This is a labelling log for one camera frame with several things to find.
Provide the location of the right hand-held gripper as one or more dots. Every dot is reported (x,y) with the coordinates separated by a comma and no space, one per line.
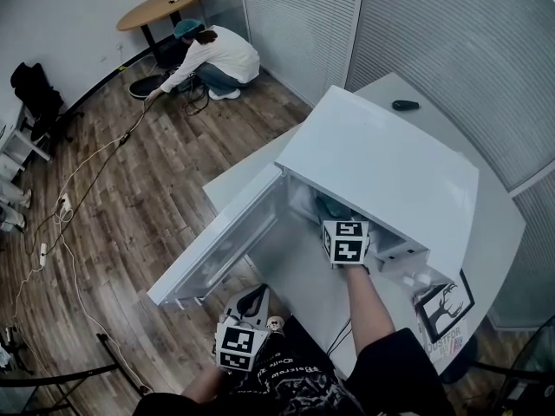
(347,245)

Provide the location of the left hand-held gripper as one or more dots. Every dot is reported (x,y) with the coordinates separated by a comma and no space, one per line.
(238,345)

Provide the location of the green glass bowl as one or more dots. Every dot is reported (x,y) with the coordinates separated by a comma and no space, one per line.
(334,208)

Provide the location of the white microwave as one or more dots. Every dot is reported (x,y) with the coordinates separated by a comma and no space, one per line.
(377,154)

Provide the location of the person's left forearm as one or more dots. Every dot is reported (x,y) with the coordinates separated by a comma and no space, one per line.
(204,384)

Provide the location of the person's right forearm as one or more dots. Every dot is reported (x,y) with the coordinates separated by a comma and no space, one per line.
(368,310)

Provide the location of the person's shoe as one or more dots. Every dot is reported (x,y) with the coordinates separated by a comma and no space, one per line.
(275,323)

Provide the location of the person's black printed clothing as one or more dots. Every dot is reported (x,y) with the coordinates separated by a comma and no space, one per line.
(303,384)

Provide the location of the black framed deer picture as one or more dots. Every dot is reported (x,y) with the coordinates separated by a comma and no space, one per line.
(442,310)

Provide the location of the white magazine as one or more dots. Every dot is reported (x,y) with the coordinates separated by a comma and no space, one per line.
(451,347)

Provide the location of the grey table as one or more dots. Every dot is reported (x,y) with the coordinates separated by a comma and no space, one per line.
(492,232)

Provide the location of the black remote control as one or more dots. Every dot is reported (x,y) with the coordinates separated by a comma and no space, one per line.
(405,105)

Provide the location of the black standing fan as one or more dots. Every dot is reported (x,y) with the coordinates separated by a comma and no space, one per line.
(459,362)

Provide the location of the black metal stand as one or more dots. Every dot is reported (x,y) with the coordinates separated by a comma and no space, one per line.
(56,377)

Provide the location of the white power strip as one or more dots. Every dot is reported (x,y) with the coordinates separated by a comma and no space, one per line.
(65,202)
(43,254)

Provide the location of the green and black device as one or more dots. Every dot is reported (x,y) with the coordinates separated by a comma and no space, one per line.
(147,87)

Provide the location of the white desk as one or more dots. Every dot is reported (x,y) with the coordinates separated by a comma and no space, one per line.
(17,145)

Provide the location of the black office chair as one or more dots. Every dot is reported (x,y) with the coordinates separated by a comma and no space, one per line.
(37,98)

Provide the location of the round wooden table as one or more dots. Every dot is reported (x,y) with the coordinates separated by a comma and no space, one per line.
(160,7)

